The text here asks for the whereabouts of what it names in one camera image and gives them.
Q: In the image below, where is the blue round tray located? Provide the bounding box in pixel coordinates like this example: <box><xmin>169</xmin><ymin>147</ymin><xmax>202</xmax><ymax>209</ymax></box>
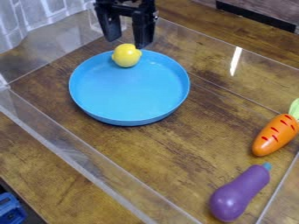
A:
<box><xmin>69</xmin><ymin>50</ymin><xmax>190</xmax><ymax>126</ymax></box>

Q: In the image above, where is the dark wooden furniture edge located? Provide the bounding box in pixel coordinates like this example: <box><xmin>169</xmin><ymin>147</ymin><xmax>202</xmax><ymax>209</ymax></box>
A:
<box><xmin>216</xmin><ymin>0</ymin><xmax>296</xmax><ymax>33</ymax></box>

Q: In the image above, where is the purple toy eggplant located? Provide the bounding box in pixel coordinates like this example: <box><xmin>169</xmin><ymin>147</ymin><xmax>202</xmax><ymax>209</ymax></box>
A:
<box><xmin>209</xmin><ymin>163</ymin><xmax>272</xmax><ymax>222</ymax></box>

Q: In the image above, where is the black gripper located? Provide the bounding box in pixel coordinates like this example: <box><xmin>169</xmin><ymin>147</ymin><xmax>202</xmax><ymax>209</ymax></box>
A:
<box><xmin>94</xmin><ymin>0</ymin><xmax>157</xmax><ymax>49</ymax></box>

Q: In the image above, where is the clear acrylic enclosure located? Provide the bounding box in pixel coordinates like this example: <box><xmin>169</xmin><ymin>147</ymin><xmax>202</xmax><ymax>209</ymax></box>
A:
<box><xmin>0</xmin><ymin>11</ymin><xmax>299</xmax><ymax>224</ymax></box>

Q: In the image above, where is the yellow toy lemon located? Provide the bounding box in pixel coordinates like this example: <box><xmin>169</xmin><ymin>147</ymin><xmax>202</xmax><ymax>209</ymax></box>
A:
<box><xmin>112</xmin><ymin>44</ymin><xmax>142</xmax><ymax>67</ymax></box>

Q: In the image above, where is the blue plastic object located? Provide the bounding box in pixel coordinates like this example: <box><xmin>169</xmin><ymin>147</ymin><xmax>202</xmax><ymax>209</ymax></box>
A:
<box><xmin>0</xmin><ymin>192</ymin><xmax>26</xmax><ymax>224</ymax></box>

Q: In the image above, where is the orange toy carrot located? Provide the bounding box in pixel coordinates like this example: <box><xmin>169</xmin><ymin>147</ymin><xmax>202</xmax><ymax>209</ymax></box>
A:
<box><xmin>251</xmin><ymin>98</ymin><xmax>299</xmax><ymax>158</ymax></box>

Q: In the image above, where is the white sheer curtain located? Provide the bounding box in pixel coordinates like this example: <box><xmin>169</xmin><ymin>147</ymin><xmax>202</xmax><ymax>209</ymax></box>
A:
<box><xmin>0</xmin><ymin>0</ymin><xmax>94</xmax><ymax>53</ymax></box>

